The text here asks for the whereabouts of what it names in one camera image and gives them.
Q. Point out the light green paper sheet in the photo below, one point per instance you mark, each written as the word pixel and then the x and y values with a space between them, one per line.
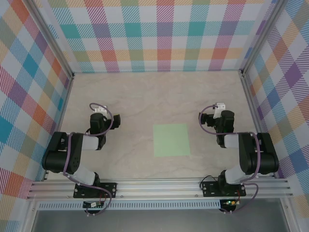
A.
pixel 171 139

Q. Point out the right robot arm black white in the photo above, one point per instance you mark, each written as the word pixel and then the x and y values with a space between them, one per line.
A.
pixel 263 154

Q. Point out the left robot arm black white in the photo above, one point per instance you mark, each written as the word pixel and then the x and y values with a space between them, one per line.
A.
pixel 58 154

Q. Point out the right small circuit board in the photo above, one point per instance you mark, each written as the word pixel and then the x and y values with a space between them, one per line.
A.
pixel 230 202

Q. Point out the small circuit board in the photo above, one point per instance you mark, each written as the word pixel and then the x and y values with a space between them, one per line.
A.
pixel 93 205
pixel 230 202

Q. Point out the left small circuit board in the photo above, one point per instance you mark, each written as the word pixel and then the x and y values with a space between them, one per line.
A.
pixel 93 205

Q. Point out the grey metal panel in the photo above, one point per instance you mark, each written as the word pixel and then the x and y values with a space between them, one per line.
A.
pixel 157 222

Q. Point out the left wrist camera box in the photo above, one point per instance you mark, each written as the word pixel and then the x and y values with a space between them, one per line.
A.
pixel 99 110

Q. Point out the right aluminium side rail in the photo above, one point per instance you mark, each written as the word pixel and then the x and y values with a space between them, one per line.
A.
pixel 251 101

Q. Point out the aluminium side rail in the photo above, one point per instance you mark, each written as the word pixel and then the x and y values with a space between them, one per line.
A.
pixel 251 101
pixel 60 120

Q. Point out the left aluminium side rail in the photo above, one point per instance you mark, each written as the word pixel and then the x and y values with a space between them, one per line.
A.
pixel 60 120

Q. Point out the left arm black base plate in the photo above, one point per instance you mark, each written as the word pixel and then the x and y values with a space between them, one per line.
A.
pixel 111 189

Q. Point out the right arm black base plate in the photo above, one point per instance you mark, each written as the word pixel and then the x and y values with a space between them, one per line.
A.
pixel 208 191

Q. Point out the long aluminium mounting rail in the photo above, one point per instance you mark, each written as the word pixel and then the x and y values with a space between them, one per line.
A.
pixel 157 188

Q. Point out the left aluminium frame post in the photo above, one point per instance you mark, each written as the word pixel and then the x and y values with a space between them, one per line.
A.
pixel 54 41

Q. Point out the aluminium frame post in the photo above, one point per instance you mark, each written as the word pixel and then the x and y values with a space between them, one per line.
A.
pixel 261 36
pixel 54 41

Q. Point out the right aluminium frame post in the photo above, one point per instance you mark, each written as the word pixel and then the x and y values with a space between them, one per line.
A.
pixel 261 36

